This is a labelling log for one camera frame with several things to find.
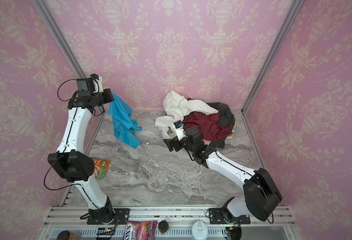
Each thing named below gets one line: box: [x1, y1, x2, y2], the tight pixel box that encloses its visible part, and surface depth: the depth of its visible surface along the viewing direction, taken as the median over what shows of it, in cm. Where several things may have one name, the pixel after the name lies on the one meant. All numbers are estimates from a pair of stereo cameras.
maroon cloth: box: [182, 111, 233, 141], surface depth 105 cm
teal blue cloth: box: [108, 92, 142, 149], surface depth 85 cm
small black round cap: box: [158, 220, 169, 233], surface depth 65 cm
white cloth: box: [155, 90, 219, 139], surface depth 108 cm
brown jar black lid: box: [56, 230, 82, 240], surface depth 63 cm
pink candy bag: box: [123, 220, 158, 240], surface depth 70 cm
